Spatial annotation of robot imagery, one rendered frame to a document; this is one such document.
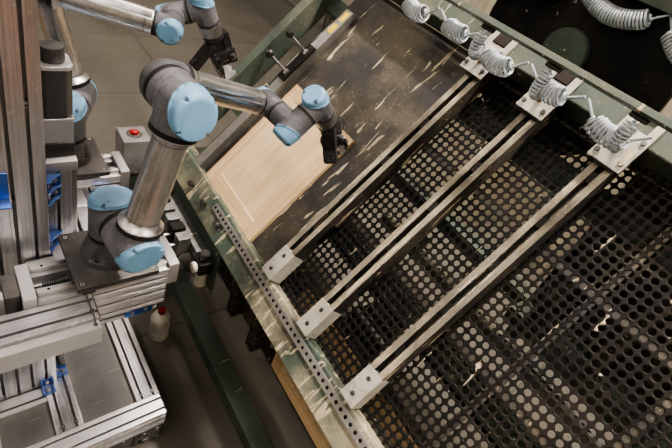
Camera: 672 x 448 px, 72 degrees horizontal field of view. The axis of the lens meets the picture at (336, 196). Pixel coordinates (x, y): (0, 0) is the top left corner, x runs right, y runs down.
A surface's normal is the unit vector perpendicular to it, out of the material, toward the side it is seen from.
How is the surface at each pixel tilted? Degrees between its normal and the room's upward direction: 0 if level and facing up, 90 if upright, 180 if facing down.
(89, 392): 0
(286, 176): 53
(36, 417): 0
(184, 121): 83
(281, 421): 0
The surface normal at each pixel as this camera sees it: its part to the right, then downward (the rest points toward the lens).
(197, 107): 0.69, 0.51
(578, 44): -0.78, 0.14
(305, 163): -0.43, -0.36
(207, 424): 0.31, -0.77
